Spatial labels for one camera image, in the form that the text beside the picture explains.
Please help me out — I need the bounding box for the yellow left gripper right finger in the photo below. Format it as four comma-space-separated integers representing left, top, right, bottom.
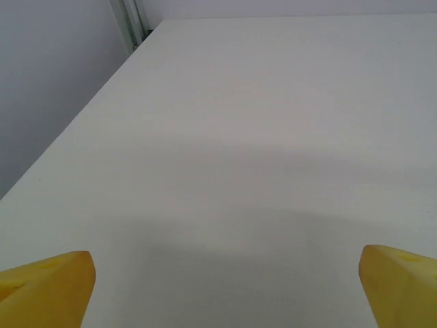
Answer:
358, 244, 437, 328

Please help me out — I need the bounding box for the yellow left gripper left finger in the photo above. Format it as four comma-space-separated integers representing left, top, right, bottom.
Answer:
0, 250, 97, 328

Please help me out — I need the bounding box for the aluminium frame post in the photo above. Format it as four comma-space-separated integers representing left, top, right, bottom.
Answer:
108, 0, 153, 54

